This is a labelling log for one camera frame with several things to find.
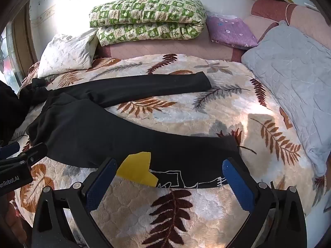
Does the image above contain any white leaf print pillow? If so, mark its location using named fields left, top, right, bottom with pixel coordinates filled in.
left=37, top=28, right=99, bottom=78

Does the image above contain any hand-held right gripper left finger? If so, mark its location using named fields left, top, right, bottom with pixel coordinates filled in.
left=31, top=157, right=118, bottom=248

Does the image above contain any grey quilted pillow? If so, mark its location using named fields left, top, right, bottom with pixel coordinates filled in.
left=240, top=21, right=331, bottom=177

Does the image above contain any purple floral pillow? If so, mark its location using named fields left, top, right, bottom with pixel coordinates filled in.
left=205, top=14, right=259, bottom=51

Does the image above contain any leaf print fleece blanket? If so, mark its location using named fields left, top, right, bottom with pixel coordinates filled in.
left=13, top=54, right=329, bottom=248

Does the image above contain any dark cloth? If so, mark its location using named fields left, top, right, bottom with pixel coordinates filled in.
left=0, top=78, right=49, bottom=145

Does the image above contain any pink padded headboard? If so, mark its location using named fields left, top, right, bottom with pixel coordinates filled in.
left=243, top=0, right=331, bottom=65

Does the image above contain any green checked folded quilt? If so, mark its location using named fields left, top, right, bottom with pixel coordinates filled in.
left=89, top=0, right=207, bottom=47

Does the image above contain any pink quilted bed sheet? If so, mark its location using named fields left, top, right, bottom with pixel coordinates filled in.
left=98, top=28, right=246, bottom=62

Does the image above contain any wooden door with stained glass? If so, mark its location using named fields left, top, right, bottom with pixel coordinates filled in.
left=0, top=5, right=38, bottom=89

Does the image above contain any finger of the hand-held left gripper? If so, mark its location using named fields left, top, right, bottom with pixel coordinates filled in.
left=0, top=142, right=21, bottom=160
left=14, top=143, right=48, bottom=166

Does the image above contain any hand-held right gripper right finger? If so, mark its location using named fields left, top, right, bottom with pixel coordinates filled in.
left=222, top=157, right=307, bottom=248

